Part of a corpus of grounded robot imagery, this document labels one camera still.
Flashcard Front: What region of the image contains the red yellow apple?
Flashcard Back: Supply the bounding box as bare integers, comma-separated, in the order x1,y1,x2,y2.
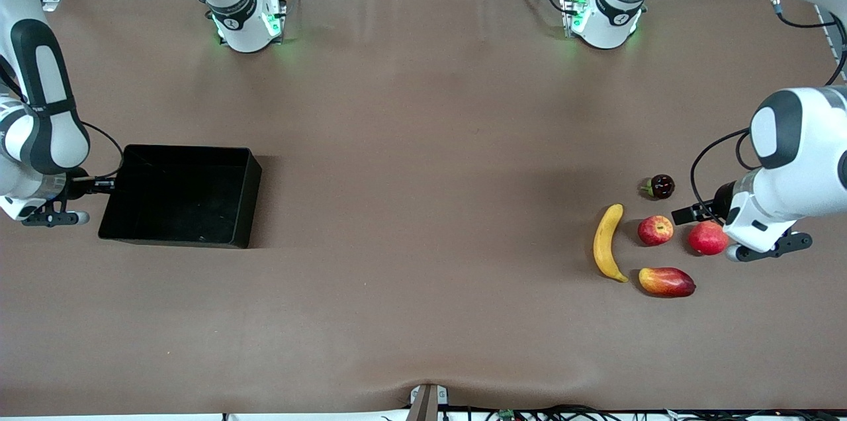
638,215,674,247

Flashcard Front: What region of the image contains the yellow banana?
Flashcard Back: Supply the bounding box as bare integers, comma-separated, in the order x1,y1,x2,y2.
593,203,630,283

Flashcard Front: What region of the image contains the black plastic box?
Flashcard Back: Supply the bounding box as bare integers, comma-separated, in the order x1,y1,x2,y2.
98,144,263,250

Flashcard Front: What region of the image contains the red pomegranate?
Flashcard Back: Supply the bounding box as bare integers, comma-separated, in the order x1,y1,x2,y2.
688,220,729,256

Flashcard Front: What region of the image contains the dark purple mangosteen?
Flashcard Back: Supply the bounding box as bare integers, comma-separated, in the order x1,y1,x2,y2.
639,174,676,201

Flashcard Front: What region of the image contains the red yellow mango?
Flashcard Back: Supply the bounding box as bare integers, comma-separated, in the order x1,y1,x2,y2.
638,267,697,299

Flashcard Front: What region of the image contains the black cable bundle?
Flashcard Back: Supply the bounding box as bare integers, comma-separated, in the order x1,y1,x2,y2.
442,404,847,421

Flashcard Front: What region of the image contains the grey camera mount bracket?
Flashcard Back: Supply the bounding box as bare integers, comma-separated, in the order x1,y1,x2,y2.
409,383,449,421

